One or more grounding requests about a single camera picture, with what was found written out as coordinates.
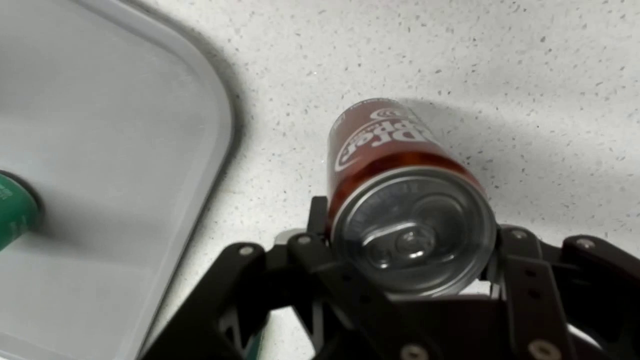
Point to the green sprite can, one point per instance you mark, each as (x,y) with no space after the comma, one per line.
(16,210)

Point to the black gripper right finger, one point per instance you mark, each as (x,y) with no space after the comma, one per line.
(572,301)

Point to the red dr pepper can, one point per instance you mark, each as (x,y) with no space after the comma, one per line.
(401,200)

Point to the gray plastic tray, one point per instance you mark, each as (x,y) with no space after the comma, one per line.
(100,167)

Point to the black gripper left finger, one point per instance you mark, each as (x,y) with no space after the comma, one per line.
(280,301)

